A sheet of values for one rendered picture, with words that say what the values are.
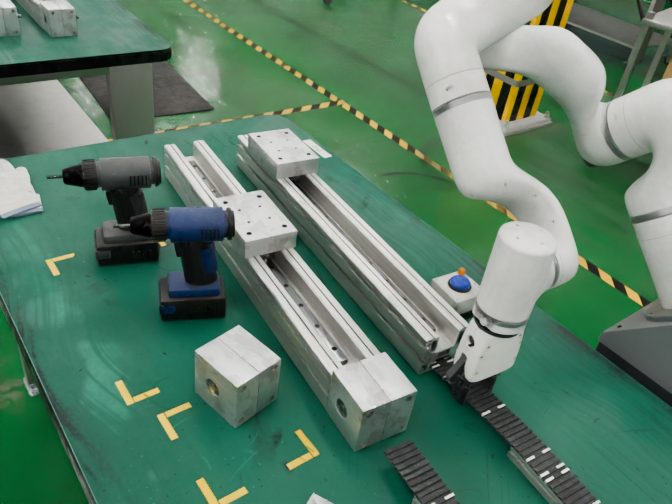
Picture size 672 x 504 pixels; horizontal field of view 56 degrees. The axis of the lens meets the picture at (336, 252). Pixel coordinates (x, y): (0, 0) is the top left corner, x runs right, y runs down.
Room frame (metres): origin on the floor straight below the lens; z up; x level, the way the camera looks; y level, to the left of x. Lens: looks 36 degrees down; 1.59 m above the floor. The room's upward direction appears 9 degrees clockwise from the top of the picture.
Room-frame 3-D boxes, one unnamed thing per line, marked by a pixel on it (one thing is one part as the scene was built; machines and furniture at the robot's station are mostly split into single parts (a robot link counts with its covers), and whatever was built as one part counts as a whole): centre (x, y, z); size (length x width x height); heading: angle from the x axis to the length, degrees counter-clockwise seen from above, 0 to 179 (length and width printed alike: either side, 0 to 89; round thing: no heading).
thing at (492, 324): (0.76, -0.26, 0.98); 0.09 x 0.08 x 0.03; 126
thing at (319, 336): (1.04, 0.17, 0.82); 0.80 x 0.10 x 0.09; 36
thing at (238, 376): (0.70, 0.12, 0.83); 0.11 x 0.10 x 0.10; 143
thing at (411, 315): (1.15, 0.02, 0.82); 0.80 x 0.10 x 0.09; 36
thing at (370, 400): (0.69, -0.10, 0.83); 0.12 x 0.09 x 0.10; 126
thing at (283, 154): (1.36, 0.16, 0.87); 0.16 x 0.11 x 0.07; 36
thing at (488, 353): (0.76, -0.27, 0.92); 0.10 x 0.07 x 0.11; 126
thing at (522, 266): (0.77, -0.27, 1.06); 0.09 x 0.08 x 0.13; 127
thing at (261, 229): (1.04, 0.17, 0.87); 0.16 x 0.11 x 0.07; 36
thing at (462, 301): (1.00, -0.25, 0.81); 0.10 x 0.08 x 0.06; 126
